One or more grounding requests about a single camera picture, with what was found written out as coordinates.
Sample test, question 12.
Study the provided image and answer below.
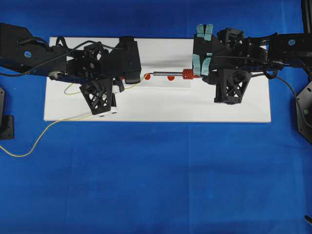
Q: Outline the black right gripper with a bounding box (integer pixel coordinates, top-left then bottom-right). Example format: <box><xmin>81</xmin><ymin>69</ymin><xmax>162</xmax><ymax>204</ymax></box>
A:
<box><xmin>192</xmin><ymin>24</ymin><xmax>267</xmax><ymax>78</ymax></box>

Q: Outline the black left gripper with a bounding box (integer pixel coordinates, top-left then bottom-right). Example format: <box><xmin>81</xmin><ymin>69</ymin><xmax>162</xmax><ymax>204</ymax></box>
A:
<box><xmin>66</xmin><ymin>37</ymin><xmax>141</xmax><ymax>84</ymax></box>

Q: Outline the yellow solder wire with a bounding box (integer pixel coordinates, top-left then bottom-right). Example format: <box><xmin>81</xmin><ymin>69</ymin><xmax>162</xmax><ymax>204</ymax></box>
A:
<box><xmin>0</xmin><ymin>76</ymin><xmax>146</xmax><ymax>157</ymax></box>

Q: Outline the red handled soldering iron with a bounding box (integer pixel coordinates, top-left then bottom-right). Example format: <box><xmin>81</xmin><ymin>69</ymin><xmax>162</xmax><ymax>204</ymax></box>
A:
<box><xmin>148</xmin><ymin>69</ymin><xmax>203</xmax><ymax>81</ymax></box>

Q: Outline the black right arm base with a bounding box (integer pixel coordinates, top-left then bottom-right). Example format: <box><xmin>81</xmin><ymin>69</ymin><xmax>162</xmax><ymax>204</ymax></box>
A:
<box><xmin>296</xmin><ymin>0</ymin><xmax>312</xmax><ymax>144</ymax></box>

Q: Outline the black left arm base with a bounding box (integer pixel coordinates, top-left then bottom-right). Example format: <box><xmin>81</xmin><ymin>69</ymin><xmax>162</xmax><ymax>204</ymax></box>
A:
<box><xmin>0</xmin><ymin>88</ymin><xmax>14</xmax><ymax>140</ymax></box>

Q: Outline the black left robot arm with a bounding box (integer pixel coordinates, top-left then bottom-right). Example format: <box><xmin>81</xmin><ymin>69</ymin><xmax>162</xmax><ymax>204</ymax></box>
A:
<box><xmin>0</xmin><ymin>23</ymin><xmax>141</xmax><ymax>84</ymax></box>

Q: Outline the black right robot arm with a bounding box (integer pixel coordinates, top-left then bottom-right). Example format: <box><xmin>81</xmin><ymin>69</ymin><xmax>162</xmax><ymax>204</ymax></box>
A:
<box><xmin>192</xmin><ymin>24</ymin><xmax>312</xmax><ymax>78</ymax></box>

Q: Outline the small raised white plate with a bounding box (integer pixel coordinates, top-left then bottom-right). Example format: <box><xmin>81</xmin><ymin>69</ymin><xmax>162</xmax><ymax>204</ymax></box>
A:
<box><xmin>138</xmin><ymin>63</ymin><xmax>191</xmax><ymax>89</ymax></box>

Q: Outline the large white foam board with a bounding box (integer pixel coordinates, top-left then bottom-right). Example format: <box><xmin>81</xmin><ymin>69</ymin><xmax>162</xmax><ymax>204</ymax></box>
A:
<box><xmin>43</xmin><ymin>37</ymin><xmax>271</xmax><ymax>123</ymax></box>

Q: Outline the blue table cloth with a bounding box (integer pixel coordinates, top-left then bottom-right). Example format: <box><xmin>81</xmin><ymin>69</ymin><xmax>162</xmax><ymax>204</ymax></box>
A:
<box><xmin>0</xmin><ymin>0</ymin><xmax>312</xmax><ymax>234</ymax></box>

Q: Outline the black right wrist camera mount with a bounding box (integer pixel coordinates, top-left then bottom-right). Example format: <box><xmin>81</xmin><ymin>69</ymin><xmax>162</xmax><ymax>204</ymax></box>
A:
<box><xmin>214</xmin><ymin>69</ymin><xmax>252</xmax><ymax>105</ymax></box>

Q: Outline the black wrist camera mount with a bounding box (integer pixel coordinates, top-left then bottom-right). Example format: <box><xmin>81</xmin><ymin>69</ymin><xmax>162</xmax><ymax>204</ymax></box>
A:
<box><xmin>79</xmin><ymin>79</ymin><xmax>118</xmax><ymax>117</ymax></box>
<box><xmin>214</xmin><ymin>69</ymin><xmax>252</xmax><ymax>105</ymax></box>

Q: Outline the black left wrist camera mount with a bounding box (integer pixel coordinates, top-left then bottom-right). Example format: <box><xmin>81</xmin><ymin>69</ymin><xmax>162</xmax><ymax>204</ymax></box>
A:
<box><xmin>79</xmin><ymin>79</ymin><xmax>118</xmax><ymax>117</ymax></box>

